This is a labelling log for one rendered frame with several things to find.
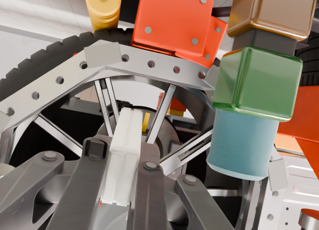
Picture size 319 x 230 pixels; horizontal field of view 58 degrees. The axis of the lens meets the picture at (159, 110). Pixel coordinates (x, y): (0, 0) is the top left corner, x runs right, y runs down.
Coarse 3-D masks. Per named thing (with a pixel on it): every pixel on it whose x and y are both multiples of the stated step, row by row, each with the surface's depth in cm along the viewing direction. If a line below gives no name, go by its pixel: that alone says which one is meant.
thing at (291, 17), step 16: (240, 0) 18; (256, 0) 16; (272, 0) 16; (288, 0) 17; (304, 0) 17; (240, 16) 18; (256, 16) 16; (272, 16) 16; (288, 16) 17; (304, 16) 17; (240, 32) 18; (272, 32) 17; (288, 32) 17; (304, 32) 17
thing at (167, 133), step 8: (120, 112) 101; (144, 112) 103; (152, 112) 103; (112, 120) 101; (152, 120) 103; (104, 128) 101; (160, 128) 104; (168, 128) 104; (144, 136) 99; (160, 136) 104; (168, 136) 105; (176, 136) 105; (160, 144) 104; (168, 144) 105; (160, 152) 104; (168, 152) 105
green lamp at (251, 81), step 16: (240, 48) 17; (256, 48) 16; (224, 64) 19; (240, 64) 17; (256, 64) 16; (272, 64) 17; (288, 64) 17; (224, 80) 18; (240, 80) 16; (256, 80) 16; (272, 80) 17; (288, 80) 17; (224, 96) 18; (240, 96) 16; (256, 96) 17; (272, 96) 17; (288, 96) 17; (240, 112) 17; (256, 112) 17; (272, 112) 17; (288, 112) 17
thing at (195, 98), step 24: (120, 72) 56; (72, 96) 74; (168, 96) 59; (192, 96) 62; (48, 120) 57; (24, 144) 60; (72, 144) 57; (192, 144) 61; (168, 168) 60; (216, 192) 62; (240, 192) 62; (240, 216) 62
